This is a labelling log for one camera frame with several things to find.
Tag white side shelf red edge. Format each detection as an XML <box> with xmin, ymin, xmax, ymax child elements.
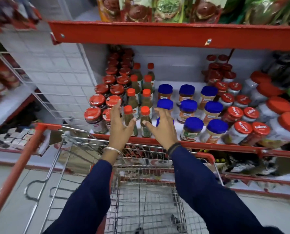
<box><xmin>0</xmin><ymin>83</ymin><xmax>36</xmax><ymax>130</ymax></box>

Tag group of blue-lidded spread jars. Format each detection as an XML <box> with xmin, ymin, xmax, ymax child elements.
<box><xmin>156</xmin><ymin>84</ymin><xmax>230</xmax><ymax>144</ymax></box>

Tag row of green food packets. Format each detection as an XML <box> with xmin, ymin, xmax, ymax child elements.
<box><xmin>218</xmin><ymin>0</ymin><xmax>290</xmax><ymax>26</ymax></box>

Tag group of dark red-lidded jars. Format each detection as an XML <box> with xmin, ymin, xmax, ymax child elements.
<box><xmin>84</xmin><ymin>46</ymin><xmax>135</xmax><ymax>135</ymax></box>

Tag pile of small pale boxes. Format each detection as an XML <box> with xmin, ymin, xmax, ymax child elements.
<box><xmin>0</xmin><ymin>127</ymin><xmax>38</xmax><ymax>151</ymax></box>

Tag group of printed red-lid jars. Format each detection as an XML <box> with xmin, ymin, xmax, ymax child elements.
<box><xmin>204</xmin><ymin>54</ymin><xmax>271</xmax><ymax>147</ymax></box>

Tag group of green orange-capped bottles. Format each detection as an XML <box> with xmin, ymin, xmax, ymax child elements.
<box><xmin>123</xmin><ymin>62</ymin><xmax>157</xmax><ymax>138</ymax></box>

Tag metal shopping cart red handle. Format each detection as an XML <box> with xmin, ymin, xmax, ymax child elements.
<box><xmin>0</xmin><ymin>123</ymin><xmax>224</xmax><ymax>234</ymax></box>

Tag person's right forearm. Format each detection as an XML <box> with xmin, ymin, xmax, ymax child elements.
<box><xmin>169</xmin><ymin>145</ymin><xmax>285</xmax><ymax>234</ymax></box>

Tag silver bangle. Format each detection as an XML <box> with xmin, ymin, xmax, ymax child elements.
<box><xmin>103</xmin><ymin>146</ymin><xmax>121</xmax><ymax>154</ymax></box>

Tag person's left hand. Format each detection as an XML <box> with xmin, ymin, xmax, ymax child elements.
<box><xmin>108</xmin><ymin>99</ymin><xmax>137</xmax><ymax>152</ymax></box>

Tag hanging red snack packets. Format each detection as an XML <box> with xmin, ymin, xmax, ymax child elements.
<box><xmin>0</xmin><ymin>0</ymin><xmax>42</xmax><ymax>35</ymax></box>

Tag person's right hand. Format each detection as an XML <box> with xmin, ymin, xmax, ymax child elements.
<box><xmin>143</xmin><ymin>107</ymin><xmax>179</xmax><ymax>150</ymax></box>

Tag pile of mixed dark packets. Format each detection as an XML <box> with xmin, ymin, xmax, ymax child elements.
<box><xmin>214</xmin><ymin>153</ymin><xmax>290</xmax><ymax>179</ymax></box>

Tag large white jar orange lid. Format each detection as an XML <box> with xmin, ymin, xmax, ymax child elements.
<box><xmin>259</xmin><ymin>112</ymin><xmax>290</xmax><ymax>149</ymax></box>
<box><xmin>250</xmin><ymin>83</ymin><xmax>283</xmax><ymax>106</ymax></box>
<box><xmin>242</xmin><ymin>71</ymin><xmax>272</xmax><ymax>96</ymax></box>
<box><xmin>257</xmin><ymin>96</ymin><xmax>290</xmax><ymax>123</ymax></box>

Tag black wristband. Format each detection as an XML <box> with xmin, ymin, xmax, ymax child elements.
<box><xmin>167</xmin><ymin>142</ymin><xmax>182</xmax><ymax>157</ymax></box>

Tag red metal shelf unit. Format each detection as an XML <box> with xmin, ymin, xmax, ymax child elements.
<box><xmin>48</xmin><ymin>20</ymin><xmax>290</xmax><ymax>200</ymax></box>

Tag row of brown food packets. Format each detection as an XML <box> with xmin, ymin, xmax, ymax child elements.
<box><xmin>96</xmin><ymin>0</ymin><xmax>224</xmax><ymax>24</ymax></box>

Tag person's left forearm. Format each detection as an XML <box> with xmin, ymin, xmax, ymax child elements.
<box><xmin>43</xmin><ymin>150</ymin><xmax>122</xmax><ymax>234</ymax></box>

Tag pile of red packets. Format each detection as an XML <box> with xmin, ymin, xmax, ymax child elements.
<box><xmin>0</xmin><ymin>55</ymin><xmax>21</xmax><ymax>106</ymax></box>

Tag white wire rack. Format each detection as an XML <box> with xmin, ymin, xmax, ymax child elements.
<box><xmin>0</xmin><ymin>41</ymin><xmax>97</xmax><ymax>125</ymax></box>

